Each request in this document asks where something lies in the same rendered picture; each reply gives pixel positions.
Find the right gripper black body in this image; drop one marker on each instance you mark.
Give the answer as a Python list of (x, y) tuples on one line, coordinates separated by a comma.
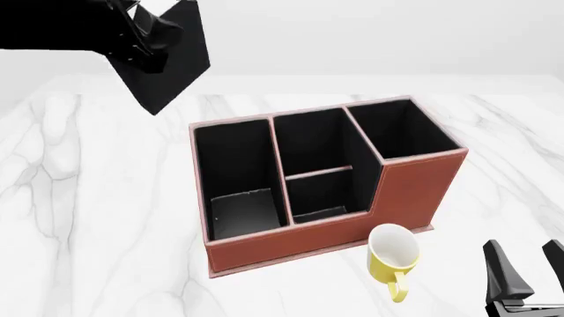
[(524, 311)]

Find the yellow mug white inside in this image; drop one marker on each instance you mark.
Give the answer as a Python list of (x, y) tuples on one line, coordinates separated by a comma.
[(390, 261)]

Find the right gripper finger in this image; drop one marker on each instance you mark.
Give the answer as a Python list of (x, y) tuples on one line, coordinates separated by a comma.
[(558, 261), (504, 280)]

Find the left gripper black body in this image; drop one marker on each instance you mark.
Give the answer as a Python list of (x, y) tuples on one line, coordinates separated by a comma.
[(125, 43)]

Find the red-brown desk caddy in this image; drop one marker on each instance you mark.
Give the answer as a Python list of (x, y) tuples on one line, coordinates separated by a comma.
[(308, 237)]

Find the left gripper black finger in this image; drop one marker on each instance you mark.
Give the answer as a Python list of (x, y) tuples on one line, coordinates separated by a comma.
[(158, 39)]

